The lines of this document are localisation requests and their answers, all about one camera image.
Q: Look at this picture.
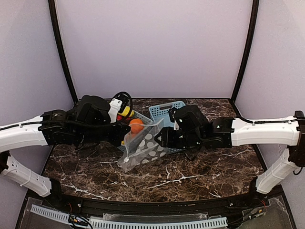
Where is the white slotted cable duct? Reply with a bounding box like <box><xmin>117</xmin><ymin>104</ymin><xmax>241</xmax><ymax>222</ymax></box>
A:
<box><xmin>30</xmin><ymin>204</ymin><xmax>228</xmax><ymax>229</ymax></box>

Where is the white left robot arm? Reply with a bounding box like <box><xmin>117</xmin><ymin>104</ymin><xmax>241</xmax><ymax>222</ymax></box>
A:
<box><xmin>0</xmin><ymin>92</ymin><xmax>133</xmax><ymax>198</ymax></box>

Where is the orange toy fruit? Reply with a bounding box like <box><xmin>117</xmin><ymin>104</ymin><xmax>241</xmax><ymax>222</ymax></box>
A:
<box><xmin>129</xmin><ymin>118</ymin><xmax>144</xmax><ymax>136</ymax></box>

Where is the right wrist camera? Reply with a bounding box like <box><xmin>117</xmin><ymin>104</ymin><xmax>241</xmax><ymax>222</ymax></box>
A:
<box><xmin>168</xmin><ymin>107</ymin><xmax>182</xmax><ymax>131</ymax></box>

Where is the yellow toy lemon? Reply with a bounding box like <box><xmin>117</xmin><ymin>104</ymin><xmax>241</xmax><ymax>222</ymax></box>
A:
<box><xmin>119</xmin><ymin>106</ymin><xmax>134</xmax><ymax>117</ymax></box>

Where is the large blue perforated basket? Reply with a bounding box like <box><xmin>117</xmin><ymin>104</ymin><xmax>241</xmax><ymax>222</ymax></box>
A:
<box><xmin>149</xmin><ymin>101</ymin><xmax>185</xmax><ymax>154</ymax></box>

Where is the black front table rail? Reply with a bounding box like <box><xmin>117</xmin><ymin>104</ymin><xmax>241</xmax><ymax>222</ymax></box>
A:
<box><xmin>44</xmin><ymin>194</ymin><xmax>263</xmax><ymax>216</ymax></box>

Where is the clear dotted zip top bag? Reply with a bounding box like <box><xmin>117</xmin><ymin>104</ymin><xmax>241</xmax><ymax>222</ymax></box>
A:
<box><xmin>117</xmin><ymin>122</ymin><xmax>166</xmax><ymax>172</ymax></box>

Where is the small blue perforated basket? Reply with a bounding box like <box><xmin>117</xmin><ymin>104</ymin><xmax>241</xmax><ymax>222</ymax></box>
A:
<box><xmin>118</xmin><ymin>111</ymin><xmax>153</xmax><ymax>152</ymax></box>

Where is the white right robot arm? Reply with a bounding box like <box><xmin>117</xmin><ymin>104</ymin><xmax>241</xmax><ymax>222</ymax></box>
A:
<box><xmin>154</xmin><ymin>105</ymin><xmax>305</xmax><ymax>195</ymax></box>

